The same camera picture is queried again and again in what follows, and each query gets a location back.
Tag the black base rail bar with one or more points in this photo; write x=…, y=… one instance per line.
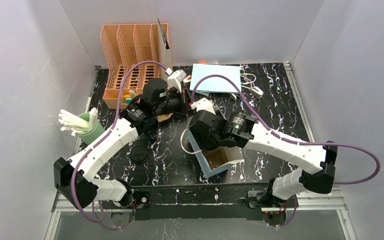
x=203, y=201

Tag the flat light blue paper bag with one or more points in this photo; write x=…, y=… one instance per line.
x=215, y=84

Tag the black cup upright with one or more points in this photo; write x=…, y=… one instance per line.
x=152, y=134

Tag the green yellow small items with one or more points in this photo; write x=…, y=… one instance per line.
x=128, y=97

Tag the grey folder in organizer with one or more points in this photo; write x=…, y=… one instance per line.
x=164, y=50

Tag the black lid left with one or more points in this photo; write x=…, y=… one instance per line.
x=139, y=155

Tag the green straw holder cup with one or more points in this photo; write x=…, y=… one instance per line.
x=93, y=132

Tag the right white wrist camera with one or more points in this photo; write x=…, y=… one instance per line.
x=203, y=105

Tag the light blue paper bag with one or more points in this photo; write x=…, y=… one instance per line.
x=190, y=146
x=215, y=84

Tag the brown cardboard cup carrier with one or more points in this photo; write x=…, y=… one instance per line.
x=216, y=157

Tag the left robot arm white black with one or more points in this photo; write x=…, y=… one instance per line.
x=75, y=178

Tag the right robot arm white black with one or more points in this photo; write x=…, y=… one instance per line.
x=315, y=170

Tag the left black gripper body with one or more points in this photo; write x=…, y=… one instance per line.
x=183, y=105

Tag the aluminium frame rail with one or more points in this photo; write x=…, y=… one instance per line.
x=318, y=217

